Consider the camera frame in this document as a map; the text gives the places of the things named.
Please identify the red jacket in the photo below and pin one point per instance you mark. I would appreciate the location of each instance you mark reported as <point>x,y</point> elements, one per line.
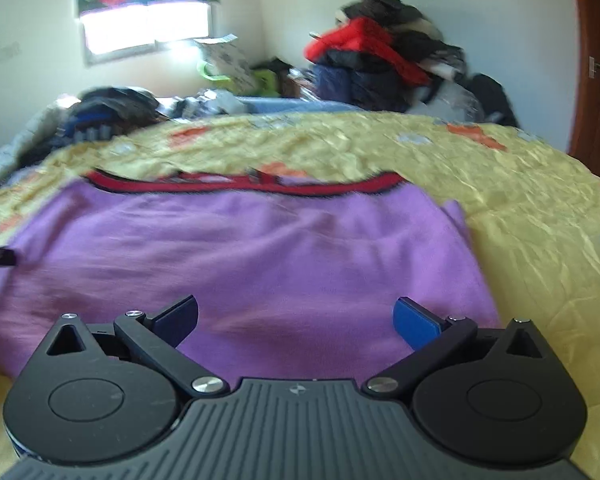
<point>360,40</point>

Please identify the navy blue jacket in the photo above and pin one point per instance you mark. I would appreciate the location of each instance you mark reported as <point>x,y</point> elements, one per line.
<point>360,85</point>

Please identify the wooden door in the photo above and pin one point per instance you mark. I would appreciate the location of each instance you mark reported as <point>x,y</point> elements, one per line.
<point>597,20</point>

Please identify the green plastic stool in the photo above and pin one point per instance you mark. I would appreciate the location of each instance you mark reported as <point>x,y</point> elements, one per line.
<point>266,82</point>

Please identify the heap of black clothes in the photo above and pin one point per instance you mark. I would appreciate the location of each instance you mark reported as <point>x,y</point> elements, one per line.
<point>410,25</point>

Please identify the purple sweater with red collar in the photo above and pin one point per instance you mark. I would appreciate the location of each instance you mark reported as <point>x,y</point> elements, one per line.
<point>260,250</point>

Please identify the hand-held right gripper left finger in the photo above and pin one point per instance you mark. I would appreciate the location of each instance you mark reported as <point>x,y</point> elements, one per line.
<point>177,322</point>

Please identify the light blue bedding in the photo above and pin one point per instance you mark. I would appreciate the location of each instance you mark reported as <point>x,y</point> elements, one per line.
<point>300,105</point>

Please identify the window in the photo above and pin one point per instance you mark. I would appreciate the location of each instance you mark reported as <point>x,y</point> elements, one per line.
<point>145,25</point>

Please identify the yellow printed blanket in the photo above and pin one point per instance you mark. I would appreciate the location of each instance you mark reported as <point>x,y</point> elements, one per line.
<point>530,220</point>

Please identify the white plastic bag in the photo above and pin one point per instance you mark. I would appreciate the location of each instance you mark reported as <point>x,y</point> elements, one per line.
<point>222,100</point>

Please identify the black bag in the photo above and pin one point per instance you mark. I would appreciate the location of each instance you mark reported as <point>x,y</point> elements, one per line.
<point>492,100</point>

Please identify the floral pillow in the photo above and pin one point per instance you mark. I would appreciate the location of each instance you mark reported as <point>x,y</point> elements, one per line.
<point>230,62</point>

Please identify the pile of dark clothes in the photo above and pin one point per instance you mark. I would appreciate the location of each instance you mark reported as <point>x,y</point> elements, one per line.
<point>110,110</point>

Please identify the white quilted blanket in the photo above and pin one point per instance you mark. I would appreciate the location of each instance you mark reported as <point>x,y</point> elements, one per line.
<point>15,150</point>

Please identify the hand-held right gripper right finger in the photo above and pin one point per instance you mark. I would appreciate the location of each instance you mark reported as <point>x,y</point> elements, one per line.
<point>415,322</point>

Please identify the clear plastic bag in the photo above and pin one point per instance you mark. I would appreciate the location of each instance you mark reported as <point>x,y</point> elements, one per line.
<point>445,100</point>

